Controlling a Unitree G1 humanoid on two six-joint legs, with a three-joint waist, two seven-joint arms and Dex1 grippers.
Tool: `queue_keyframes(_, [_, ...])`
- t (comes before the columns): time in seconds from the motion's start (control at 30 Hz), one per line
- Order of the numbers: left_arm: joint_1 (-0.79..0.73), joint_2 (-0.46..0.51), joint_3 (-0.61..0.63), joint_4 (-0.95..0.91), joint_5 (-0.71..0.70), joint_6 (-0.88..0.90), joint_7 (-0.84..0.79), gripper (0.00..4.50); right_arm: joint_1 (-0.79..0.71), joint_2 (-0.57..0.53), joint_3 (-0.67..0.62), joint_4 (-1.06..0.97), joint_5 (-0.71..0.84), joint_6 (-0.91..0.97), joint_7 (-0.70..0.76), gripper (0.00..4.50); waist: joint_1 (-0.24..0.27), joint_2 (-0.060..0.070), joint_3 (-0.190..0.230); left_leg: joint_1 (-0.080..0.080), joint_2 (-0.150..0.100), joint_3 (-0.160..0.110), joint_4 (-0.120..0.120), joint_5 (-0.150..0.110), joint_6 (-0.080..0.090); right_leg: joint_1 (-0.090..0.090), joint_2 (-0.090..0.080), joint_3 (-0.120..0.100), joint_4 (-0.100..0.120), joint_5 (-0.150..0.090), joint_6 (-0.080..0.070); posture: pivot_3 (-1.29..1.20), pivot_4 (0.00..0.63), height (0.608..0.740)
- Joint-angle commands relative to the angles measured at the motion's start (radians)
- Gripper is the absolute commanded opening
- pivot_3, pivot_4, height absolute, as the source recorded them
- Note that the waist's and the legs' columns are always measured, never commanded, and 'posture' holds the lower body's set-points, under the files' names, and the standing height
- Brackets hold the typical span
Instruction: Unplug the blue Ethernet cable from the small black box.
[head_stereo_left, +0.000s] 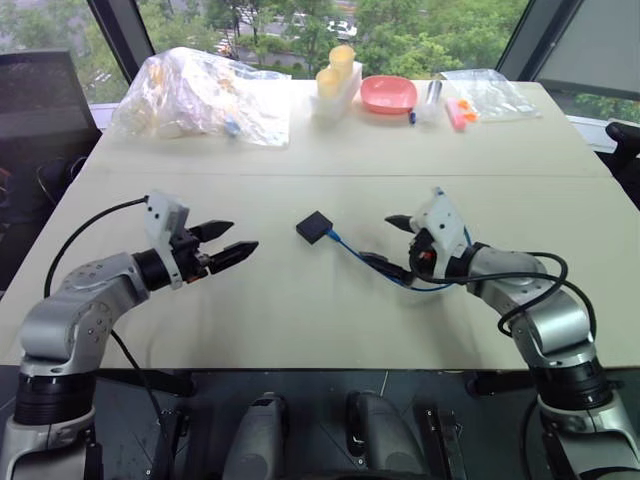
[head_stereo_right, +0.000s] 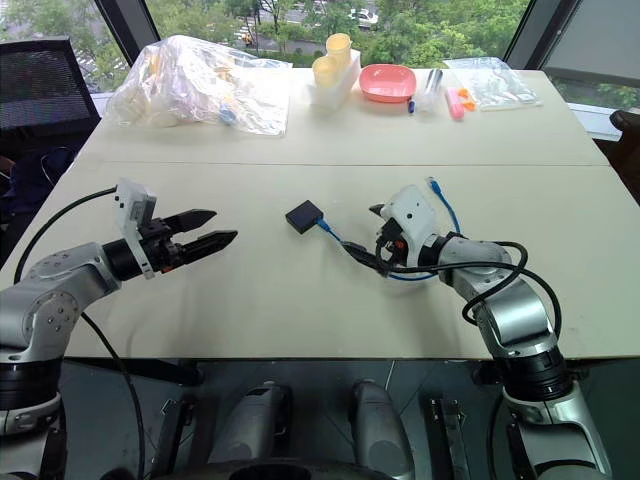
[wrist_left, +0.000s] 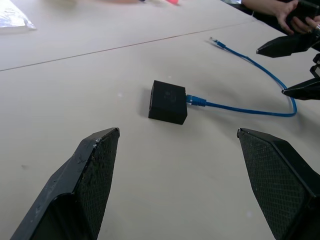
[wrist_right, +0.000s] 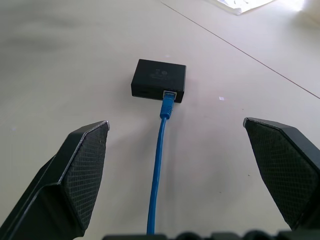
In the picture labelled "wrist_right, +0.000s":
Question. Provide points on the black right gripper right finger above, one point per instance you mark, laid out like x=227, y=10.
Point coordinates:
x=285, y=165

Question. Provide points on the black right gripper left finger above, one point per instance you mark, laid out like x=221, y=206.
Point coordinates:
x=62, y=180

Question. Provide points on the small black network box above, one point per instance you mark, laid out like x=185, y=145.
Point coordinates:
x=158, y=77

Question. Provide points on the white crumpled sheet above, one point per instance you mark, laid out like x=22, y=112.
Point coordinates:
x=246, y=5

